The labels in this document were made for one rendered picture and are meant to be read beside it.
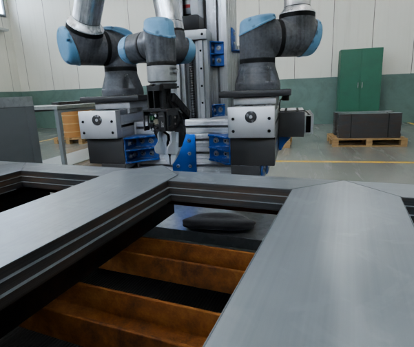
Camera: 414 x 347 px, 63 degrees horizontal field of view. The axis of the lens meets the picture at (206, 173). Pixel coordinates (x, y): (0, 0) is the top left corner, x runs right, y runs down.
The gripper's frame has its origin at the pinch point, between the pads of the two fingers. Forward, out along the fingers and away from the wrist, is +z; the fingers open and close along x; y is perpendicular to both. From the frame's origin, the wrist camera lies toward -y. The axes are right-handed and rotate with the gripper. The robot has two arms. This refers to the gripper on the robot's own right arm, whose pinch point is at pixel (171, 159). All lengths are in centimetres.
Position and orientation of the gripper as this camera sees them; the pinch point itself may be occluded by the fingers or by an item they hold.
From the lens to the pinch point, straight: 93.5
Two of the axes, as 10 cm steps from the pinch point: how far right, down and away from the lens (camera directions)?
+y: -3.8, 2.3, -9.0
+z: 0.4, 9.7, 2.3
